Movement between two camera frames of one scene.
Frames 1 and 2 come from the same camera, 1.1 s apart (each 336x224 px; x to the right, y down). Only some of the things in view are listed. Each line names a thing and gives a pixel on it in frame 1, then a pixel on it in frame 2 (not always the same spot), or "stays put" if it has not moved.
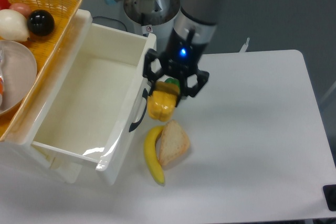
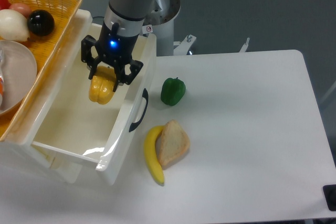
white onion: (13, 25) stays put
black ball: (41, 22) stays put
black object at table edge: (329, 194) stays put
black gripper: (182, 54) to (114, 47)
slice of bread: (174, 143) stays put
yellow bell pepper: (161, 100) to (101, 87)
